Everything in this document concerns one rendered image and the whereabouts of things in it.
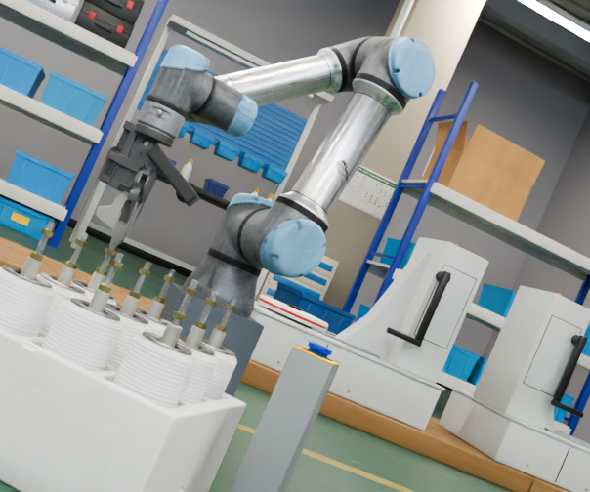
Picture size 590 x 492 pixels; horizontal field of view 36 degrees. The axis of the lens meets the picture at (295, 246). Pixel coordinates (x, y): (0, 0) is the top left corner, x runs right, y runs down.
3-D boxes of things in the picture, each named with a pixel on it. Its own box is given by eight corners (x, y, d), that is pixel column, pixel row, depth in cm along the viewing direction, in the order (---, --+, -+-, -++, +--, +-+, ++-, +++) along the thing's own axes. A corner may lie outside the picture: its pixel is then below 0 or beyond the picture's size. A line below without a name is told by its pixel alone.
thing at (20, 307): (-2, 410, 127) (52, 293, 128) (-66, 384, 126) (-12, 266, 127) (13, 398, 137) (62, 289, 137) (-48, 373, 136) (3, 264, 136)
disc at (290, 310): (249, 297, 372) (254, 287, 372) (314, 325, 380) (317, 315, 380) (266, 307, 343) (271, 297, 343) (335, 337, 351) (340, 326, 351)
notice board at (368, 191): (335, 198, 767) (352, 160, 768) (384, 222, 780) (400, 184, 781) (335, 198, 766) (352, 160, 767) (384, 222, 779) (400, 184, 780)
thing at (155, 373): (82, 442, 130) (134, 327, 130) (144, 466, 131) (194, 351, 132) (79, 461, 120) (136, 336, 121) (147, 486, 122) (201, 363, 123)
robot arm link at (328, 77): (361, 31, 196) (157, 74, 174) (393, 31, 187) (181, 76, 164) (367, 85, 200) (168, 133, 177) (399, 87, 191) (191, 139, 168)
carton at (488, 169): (408, 183, 683) (435, 122, 685) (483, 220, 706) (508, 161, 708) (442, 184, 632) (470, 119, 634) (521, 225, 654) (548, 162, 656)
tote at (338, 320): (256, 330, 620) (278, 281, 621) (307, 351, 633) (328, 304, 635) (278, 346, 573) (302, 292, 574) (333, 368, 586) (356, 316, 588)
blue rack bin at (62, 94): (38, 106, 606) (51, 78, 607) (91, 131, 616) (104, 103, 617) (37, 101, 558) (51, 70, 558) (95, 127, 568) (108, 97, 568)
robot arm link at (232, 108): (237, 98, 171) (190, 71, 165) (267, 102, 162) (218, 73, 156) (221, 136, 171) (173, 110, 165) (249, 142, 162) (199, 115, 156)
